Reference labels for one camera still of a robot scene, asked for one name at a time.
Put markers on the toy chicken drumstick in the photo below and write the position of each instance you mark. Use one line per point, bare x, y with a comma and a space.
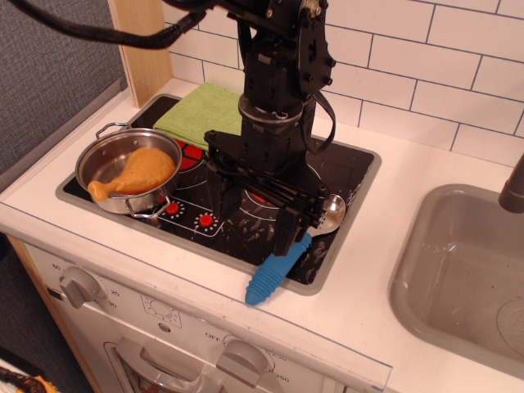
146, 169

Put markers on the grey left oven knob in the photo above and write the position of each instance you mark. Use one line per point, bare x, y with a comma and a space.
78, 286

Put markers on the black toy stove top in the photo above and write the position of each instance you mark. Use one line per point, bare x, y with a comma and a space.
182, 215

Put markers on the orange black cloth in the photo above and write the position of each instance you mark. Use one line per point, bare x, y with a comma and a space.
26, 383

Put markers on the grey faucet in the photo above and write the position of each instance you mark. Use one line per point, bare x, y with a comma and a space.
511, 197

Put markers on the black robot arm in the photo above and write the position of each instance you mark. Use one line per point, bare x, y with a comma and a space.
286, 65

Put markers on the small steel pot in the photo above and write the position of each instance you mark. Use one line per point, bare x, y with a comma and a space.
105, 158

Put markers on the wooden post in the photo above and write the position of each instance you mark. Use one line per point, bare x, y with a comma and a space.
147, 71

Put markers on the grey right oven knob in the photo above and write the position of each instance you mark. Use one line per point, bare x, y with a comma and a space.
243, 362

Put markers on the blue handled metal spoon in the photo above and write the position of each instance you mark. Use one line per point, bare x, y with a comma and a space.
270, 275

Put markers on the grey sink basin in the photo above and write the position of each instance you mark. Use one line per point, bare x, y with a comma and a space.
458, 283

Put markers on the grey oven knob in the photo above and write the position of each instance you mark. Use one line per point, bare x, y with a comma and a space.
78, 286
243, 362

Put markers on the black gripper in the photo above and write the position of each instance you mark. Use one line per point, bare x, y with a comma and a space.
269, 160

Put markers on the white toy oven front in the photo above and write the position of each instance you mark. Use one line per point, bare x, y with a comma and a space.
169, 335

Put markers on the green folded towel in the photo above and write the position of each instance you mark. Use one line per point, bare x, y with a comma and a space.
208, 107

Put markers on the oven door handle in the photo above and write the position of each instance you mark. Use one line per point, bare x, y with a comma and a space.
145, 374

